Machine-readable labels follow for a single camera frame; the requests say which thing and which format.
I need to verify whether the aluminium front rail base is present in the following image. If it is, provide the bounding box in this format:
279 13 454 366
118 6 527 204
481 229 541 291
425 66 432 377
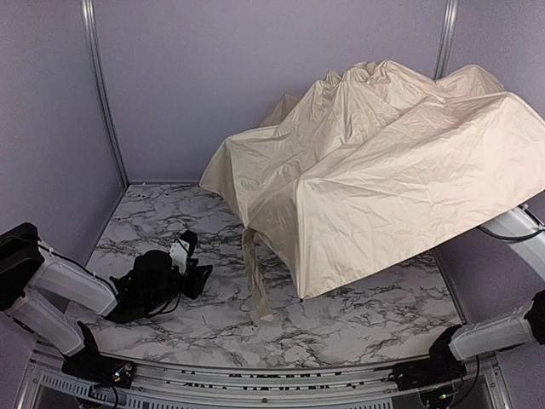
14 341 513 408

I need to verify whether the beige folding umbrella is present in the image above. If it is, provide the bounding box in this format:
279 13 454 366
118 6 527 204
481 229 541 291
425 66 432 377
200 60 544 321

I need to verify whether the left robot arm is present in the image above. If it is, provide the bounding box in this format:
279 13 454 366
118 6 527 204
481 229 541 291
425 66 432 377
1 222 213 389

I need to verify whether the aluminium frame post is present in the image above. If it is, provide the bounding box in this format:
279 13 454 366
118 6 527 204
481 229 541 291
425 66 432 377
433 0 459 80
81 0 129 191

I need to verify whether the right aluminium frame post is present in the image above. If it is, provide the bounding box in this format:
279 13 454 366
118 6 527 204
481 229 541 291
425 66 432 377
433 0 459 80

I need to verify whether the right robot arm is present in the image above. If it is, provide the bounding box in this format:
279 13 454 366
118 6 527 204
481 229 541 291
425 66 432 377
388 204 544 391

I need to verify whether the left aluminium frame post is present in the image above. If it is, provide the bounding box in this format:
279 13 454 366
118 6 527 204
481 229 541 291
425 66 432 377
81 0 129 191

